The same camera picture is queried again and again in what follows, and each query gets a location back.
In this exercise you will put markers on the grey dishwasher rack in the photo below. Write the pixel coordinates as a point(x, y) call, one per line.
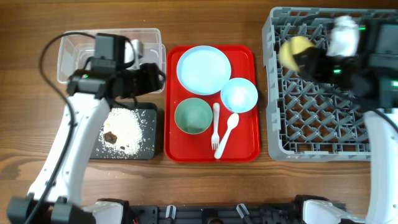
point(304, 122)

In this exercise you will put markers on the yellow plastic cup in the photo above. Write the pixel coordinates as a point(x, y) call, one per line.
point(294, 46)

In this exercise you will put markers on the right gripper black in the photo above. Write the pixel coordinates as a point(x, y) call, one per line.
point(314, 61)

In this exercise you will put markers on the white plastic spoon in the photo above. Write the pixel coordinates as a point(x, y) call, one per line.
point(232, 122)

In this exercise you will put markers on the black tray bin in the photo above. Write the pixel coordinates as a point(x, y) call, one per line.
point(136, 133)

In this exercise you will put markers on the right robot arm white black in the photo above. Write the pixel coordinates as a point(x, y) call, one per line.
point(360, 65)

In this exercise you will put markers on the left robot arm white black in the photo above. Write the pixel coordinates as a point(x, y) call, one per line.
point(113, 73)

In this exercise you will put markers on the green bowl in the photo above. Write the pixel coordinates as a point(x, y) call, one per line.
point(193, 116)

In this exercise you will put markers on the light blue plate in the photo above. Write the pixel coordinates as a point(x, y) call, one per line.
point(203, 70)

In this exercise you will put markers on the white plastic fork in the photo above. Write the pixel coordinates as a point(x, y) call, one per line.
point(215, 139)

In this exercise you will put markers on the rice food waste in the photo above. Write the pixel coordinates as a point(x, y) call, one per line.
point(124, 132)

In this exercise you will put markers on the red serving tray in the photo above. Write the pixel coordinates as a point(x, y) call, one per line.
point(244, 141)

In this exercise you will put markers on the light blue bowl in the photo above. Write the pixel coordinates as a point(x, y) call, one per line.
point(239, 95)

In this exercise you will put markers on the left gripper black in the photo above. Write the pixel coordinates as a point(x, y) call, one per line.
point(152, 81)

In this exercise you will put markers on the clear plastic bin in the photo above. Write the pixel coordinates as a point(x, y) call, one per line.
point(76, 49)

